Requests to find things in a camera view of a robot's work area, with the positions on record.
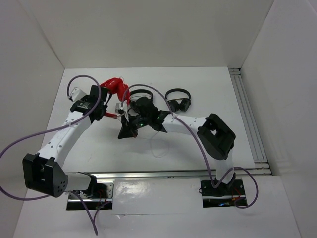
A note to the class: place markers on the black headphones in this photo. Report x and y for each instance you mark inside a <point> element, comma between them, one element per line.
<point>141,96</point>
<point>180,104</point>

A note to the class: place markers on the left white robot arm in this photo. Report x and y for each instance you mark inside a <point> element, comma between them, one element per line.
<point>43,171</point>

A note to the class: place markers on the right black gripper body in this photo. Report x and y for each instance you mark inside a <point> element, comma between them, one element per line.
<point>142,120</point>

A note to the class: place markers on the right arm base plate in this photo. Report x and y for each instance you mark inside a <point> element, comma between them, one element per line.
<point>223,196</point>

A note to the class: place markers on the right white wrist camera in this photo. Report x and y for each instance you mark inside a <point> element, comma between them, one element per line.
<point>121,109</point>

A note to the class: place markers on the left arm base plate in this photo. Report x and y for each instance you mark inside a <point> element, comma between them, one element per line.
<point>102,199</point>

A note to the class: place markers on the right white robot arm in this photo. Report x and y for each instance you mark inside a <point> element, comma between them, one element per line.
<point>214,138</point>

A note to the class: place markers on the red headphones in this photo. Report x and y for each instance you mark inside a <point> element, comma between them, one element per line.
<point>116,86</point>

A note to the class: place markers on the black headphones right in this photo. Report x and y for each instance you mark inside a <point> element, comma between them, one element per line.
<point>180,104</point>

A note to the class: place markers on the front aluminium rail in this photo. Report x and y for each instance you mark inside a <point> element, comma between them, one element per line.
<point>175,174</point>

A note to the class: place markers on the black headphones left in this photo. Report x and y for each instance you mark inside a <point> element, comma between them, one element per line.
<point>141,96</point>

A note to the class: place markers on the aluminium rail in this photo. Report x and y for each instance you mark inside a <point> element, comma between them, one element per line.
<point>262,166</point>
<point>175,174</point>

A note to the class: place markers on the right side aluminium rail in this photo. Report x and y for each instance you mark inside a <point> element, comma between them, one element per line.
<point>262,166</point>

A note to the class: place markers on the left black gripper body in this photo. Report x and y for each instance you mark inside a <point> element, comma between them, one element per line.
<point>103,110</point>

